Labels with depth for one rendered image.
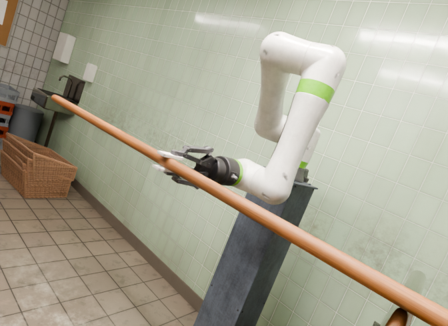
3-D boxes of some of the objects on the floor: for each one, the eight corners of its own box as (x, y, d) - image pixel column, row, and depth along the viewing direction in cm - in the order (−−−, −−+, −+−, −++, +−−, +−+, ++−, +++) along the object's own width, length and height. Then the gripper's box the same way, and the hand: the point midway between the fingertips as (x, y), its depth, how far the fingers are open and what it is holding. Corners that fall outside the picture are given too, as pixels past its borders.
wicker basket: (15, 199, 269) (24, 171, 265) (-9, 174, 298) (-1, 148, 294) (67, 198, 310) (75, 173, 307) (42, 176, 339) (49, 153, 336)
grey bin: (37, 154, 403) (48, 115, 396) (3, 149, 373) (15, 108, 366) (27, 145, 426) (39, 108, 419) (-5, 140, 396) (7, 101, 389)
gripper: (235, 150, 90) (177, 135, 72) (217, 198, 92) (155, 196, 74) (218, 142, 95) (159, 126, 76) (201, 188, 97) (139, 183, 78)
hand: (168, 162), depth 78 cm, fingers closed on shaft, 3 cm apart
